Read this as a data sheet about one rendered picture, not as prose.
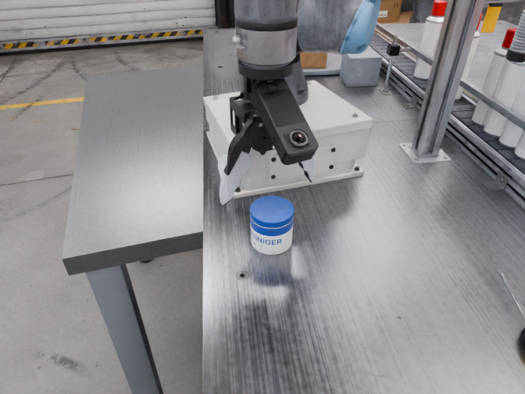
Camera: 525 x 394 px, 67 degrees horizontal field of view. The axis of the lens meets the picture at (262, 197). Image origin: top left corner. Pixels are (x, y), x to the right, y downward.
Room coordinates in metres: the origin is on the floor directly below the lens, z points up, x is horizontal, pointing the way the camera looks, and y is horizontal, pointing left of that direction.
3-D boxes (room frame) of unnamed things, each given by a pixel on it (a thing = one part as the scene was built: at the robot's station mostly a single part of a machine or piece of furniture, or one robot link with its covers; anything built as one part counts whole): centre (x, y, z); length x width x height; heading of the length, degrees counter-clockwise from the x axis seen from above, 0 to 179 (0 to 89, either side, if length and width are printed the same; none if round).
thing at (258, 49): (0.50, 0.00, 1.15); 0.08 x 0.08 x 0.05
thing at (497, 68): (0.84, -0.51, 0.98); 0.05 x 0.05 x 0.20
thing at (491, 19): (0.90, -0.49, 1.09); 0.03 x 0.01 x 0.06; 97
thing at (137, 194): (1.01, 0.03, 0.81); 0.90 x 0.90 x 0.04; 17
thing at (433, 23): (1.15, -0.47, 0.98); 0.05 x 0.05 x 0.20
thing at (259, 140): (0.51, 0.00, 1.07); 0.09 x 0.08 x 0.12; 23
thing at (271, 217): (0.49, -0.01, 0.87); 0.07 x 0.07 x 0.07
